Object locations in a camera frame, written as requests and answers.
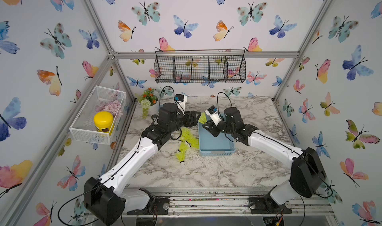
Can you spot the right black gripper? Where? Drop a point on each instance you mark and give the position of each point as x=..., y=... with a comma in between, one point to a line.
x=212, y=130

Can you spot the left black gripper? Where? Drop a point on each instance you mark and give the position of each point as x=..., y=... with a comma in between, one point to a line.
x=193, y=122

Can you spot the yellow shuttlecock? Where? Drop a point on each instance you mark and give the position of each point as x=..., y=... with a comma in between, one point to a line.
x=180, y=155
x=193, y=142
x=183, y=146
x=202, y=118
x=186, y=134

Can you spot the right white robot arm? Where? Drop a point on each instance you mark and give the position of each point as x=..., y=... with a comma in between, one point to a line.
x=306, y=170

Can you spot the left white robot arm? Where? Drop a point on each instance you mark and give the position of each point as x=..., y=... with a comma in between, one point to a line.
x=103, y=195

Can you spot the light blue perforated storage box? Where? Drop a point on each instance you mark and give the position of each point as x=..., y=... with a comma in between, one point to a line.
x=214, y=146

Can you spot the white pot with artificial plant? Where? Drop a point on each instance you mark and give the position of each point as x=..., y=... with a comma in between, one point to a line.
x=149, y=102

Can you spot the pink flower bundle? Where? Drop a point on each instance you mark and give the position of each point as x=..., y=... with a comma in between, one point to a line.
x=113, y=107

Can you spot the yellow lidded jar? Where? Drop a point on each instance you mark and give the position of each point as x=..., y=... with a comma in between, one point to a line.
x=104, y=122

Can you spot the black wire wall basket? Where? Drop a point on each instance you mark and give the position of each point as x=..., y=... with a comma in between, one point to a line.
x=200, y=66

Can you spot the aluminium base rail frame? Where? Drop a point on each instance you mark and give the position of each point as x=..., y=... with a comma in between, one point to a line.
x=209, y=202

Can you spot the white wire wall basket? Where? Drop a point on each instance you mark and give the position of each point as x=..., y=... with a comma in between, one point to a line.
x=83, y=127

